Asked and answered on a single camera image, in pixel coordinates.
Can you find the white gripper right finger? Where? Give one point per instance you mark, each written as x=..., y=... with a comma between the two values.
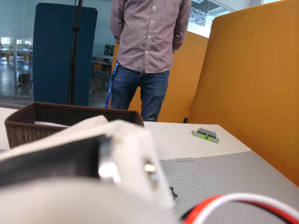
x=135, y=149

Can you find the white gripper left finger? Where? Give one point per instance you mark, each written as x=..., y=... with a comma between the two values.
x=70, y=131

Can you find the brown woven basket bin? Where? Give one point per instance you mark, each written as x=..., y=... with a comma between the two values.
x=25, y=134

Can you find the white sheet in basket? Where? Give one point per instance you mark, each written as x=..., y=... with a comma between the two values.
x=49, y=123

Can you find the black sunglasses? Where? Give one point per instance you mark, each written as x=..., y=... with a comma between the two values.
x=173, y=192

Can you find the green and grey brick build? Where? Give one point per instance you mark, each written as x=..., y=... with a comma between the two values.
x=205, y=135

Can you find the dark blue partition panel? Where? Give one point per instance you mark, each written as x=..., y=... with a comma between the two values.
x=53, y=58

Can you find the black stand pole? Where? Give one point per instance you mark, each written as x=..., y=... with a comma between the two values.
x=74, y=46

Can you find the grey studded baseplate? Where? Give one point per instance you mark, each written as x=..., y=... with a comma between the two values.
x=233, y=177

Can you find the person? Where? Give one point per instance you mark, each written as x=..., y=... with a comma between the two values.
x=149, y=42

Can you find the large orange partition panel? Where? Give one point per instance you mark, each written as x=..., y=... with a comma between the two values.
x=252, y=81

